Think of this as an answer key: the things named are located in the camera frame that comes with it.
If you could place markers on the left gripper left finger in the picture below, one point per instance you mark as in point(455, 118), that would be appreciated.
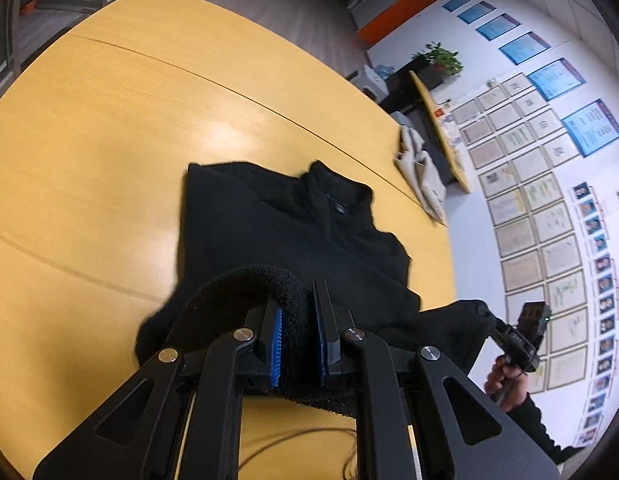
point(179, 416)

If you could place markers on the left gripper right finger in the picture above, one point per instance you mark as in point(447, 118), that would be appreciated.
point(417, 414)

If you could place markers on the black fleece jacket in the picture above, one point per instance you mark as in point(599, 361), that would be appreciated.
point(250, 235)

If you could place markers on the black forearm sleeve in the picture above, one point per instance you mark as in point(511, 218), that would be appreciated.
point(528, 417)

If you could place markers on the person right hand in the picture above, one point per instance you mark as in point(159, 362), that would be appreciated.
point(508, 384)

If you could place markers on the yellow side table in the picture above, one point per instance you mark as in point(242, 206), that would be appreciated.
point(410, 103)

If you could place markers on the beige folded garment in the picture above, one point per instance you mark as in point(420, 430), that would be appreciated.
point(420, 173)

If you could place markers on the potted green plant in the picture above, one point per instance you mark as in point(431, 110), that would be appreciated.
point(444, 61)

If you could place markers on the orange wall panel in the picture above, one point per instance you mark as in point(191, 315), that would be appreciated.
point(388, 20)

